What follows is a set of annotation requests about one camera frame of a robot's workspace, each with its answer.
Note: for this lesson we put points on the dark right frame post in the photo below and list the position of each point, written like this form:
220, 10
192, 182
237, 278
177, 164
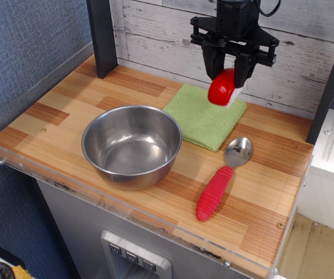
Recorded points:
322, 109

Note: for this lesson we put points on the spoon with red handle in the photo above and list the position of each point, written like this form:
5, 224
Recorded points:
237, 153

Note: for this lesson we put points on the clear acrylic table guard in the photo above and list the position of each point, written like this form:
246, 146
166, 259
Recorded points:
45, 141

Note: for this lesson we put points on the dark left frame post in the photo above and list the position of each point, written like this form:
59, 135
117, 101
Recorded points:
100, 18

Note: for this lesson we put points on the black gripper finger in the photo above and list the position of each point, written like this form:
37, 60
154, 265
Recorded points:
243, 68
214, 58

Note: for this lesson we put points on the dark frame post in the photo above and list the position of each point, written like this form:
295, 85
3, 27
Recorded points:
322, 109
100, 18

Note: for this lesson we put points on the white ribbed side appliance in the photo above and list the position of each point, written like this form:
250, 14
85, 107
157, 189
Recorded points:
316, 199

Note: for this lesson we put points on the green folded towel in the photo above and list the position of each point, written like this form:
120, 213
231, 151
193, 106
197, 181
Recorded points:
201, 122

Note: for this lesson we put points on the red and white toy sushi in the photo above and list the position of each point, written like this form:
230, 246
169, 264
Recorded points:
222, 91

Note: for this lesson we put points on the stainless steel bowl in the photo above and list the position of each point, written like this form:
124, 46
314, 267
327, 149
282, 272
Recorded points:
134, 146

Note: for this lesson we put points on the grey toy fridge cabinet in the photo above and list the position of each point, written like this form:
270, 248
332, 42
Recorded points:
81, 224

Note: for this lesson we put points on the black and yellow object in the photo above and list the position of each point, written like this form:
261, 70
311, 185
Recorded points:
11, 266

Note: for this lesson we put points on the silver dispenser button panel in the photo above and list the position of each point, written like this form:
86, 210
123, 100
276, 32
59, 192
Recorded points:
128, 260

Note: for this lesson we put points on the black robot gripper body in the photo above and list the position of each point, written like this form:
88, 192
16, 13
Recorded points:
236, 26

